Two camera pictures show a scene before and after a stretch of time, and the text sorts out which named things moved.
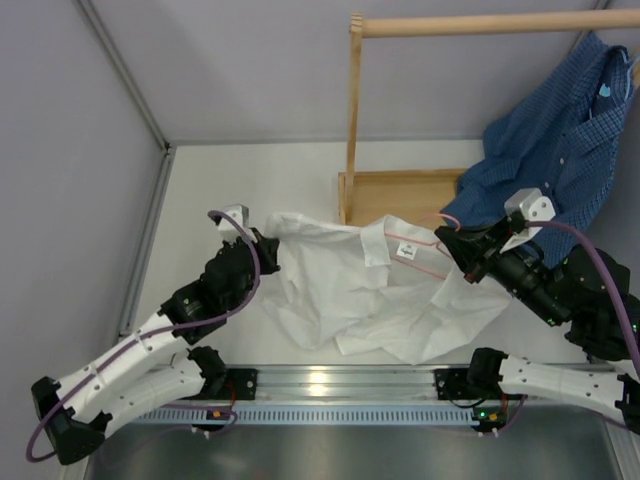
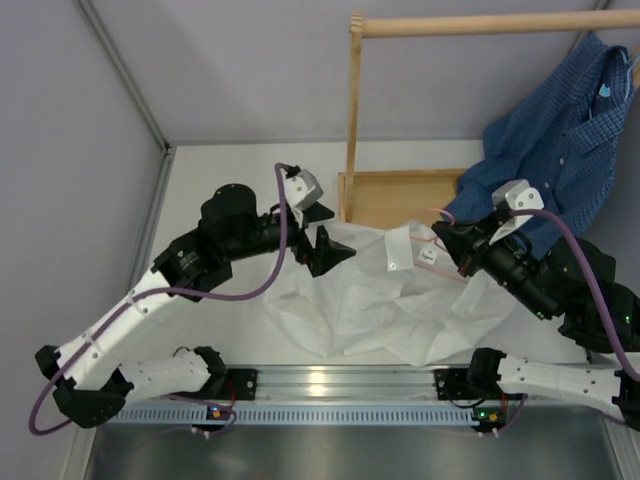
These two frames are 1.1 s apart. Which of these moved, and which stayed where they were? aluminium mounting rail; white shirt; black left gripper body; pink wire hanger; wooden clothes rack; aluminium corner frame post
Moved: black left gripper body; pink wire hanger
Stayed: wooden clothes rack; white shirt; aluminium mounting rail; aluminium corner frame post
